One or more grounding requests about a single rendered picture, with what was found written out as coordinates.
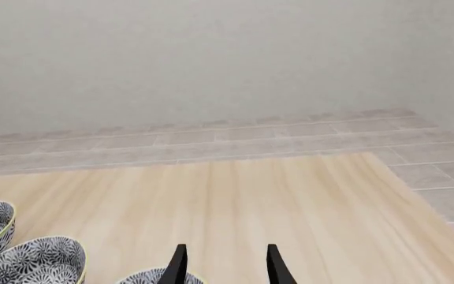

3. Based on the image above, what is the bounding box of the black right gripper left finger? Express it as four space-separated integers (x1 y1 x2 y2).
158 243 189 284

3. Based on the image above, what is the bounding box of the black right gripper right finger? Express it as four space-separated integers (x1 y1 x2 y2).
266 243 299 284

